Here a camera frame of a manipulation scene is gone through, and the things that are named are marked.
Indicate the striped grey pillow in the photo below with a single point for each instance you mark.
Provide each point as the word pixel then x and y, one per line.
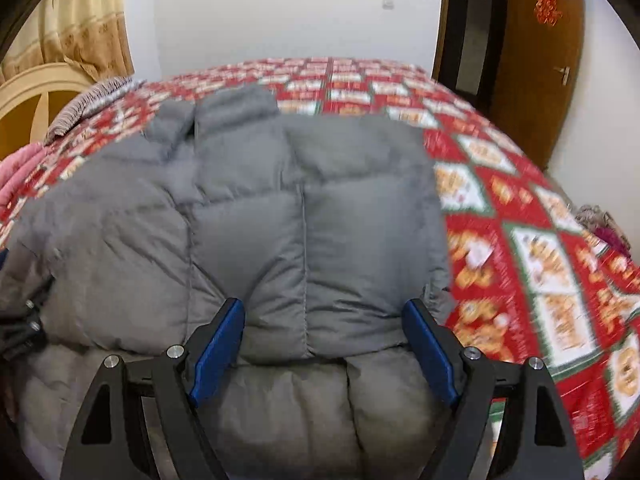
pixel 88 103

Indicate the pink folded quilt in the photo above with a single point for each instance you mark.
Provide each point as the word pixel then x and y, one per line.
pixel 17 167

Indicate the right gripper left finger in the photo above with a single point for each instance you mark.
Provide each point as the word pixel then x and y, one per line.
pixel 110 439

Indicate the clothes pile beside bed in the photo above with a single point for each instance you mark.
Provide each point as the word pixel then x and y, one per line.
pixel 600 223

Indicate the grey puffer jacket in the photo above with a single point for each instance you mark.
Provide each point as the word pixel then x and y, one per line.
pixel 324 226

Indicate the beige patterned curtain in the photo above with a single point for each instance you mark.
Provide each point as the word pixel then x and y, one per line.
pixel 87 34

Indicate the silver door handle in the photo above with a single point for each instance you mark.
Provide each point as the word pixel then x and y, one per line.
pixel 565 72

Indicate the brown wooden door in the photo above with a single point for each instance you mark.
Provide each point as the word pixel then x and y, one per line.
pixel 530 103

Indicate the red double happiness decal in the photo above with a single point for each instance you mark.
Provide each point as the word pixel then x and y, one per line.
pixel 547 12

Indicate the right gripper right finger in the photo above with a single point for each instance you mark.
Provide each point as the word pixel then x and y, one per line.
pixel 536 440

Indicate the red patterned bedspread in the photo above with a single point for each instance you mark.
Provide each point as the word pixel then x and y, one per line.
pixel 526 277

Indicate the cream wooden headboard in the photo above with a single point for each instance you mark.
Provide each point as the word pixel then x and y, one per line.
pixel 30 99

